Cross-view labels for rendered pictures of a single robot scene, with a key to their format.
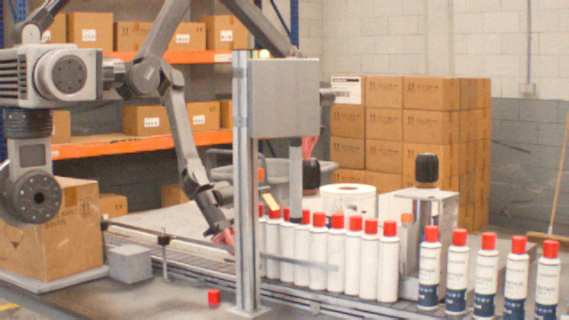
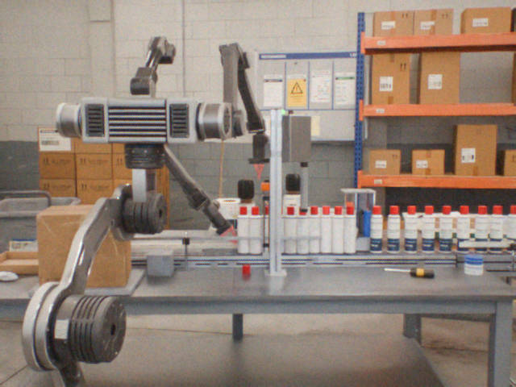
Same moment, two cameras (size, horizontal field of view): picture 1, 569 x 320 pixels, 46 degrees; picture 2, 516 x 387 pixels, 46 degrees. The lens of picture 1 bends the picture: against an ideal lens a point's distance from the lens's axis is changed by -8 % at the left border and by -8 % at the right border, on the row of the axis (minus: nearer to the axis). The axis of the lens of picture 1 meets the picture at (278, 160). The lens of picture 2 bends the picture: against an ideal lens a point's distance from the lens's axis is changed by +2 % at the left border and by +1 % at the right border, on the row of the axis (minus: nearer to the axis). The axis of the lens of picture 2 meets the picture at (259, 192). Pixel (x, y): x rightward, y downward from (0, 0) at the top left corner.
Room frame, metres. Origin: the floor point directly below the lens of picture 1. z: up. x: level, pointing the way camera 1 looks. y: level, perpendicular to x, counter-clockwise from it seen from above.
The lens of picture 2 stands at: (-0.05, 1.67, 1.45)
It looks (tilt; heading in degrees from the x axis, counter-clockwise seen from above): 7 degrees down; 321
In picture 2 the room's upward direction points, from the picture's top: straight up
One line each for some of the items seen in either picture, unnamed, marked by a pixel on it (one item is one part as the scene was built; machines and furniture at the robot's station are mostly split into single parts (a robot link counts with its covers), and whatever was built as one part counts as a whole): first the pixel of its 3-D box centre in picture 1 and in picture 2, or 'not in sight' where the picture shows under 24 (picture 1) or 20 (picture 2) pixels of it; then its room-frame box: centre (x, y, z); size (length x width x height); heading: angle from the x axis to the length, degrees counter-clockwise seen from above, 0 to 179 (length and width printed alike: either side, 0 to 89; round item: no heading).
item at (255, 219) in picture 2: (257, 240); (255, 230); (1.93, 0.06, 0.98); 0.05 x 0.05 x 0.20
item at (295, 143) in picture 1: (295, 180); (304, 187); (1.74, -0.04, 1.18); 0.04 x 0.04 x 0.21
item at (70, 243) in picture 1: (43, 224); (87, 244); (2.10, 0.74, 0.99); 0.30 x 0.24 x 0.27; 58
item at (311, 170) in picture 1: (307, 206); (246, 210); (2.18, -0.09, 1.03); 0.09 x 0.09 x 0.30
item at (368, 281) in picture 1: (370, 259); (338, 230); (1.72, -0.23, 0.98); 0.05 x 0.05 x 0.20
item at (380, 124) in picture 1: (412, 161); (109, 194); (5.77, -1.09, 0.70); 1.20 x 0.82 x 1.39; 46
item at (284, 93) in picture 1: (280, 97); (290, 138); (1.78, -0.01, 1.38); 0.17 x 0.10 x 0.19; 107
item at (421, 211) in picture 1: (423, 244); (357, 219); (1.73, -0.36, 1.01); 0.14 x 0.13 x 0.26; 52
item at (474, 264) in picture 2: not in sight; (473, 264); (1.27, -0.55, 0.87); 0.07 x 0.07 x 0.07
